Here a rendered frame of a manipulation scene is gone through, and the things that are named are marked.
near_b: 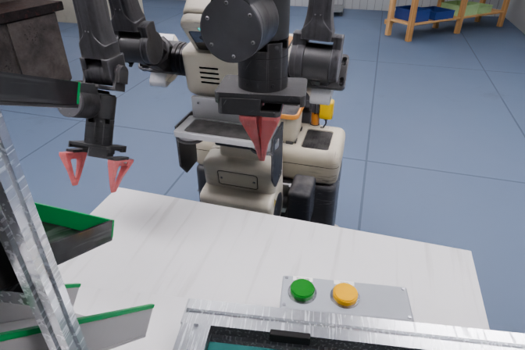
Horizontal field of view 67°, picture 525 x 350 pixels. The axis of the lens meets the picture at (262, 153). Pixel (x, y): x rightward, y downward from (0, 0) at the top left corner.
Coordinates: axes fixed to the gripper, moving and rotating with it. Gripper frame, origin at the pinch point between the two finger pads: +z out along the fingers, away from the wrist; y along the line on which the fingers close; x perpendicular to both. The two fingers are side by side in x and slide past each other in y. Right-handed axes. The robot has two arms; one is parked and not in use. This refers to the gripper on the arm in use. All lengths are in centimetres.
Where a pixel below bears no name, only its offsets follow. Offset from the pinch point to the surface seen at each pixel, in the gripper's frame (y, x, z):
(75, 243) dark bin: -15.9, -17.3, 1.8
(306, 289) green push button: 7.1, 2.7, 26.4
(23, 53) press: -260, 288, 72
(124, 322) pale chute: -15.6, -13.2, 18.3
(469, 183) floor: 112, 190, 118
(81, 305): -35, 3, 38
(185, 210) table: -24, 34, 37
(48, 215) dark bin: -23.4, -11.0, 4.0
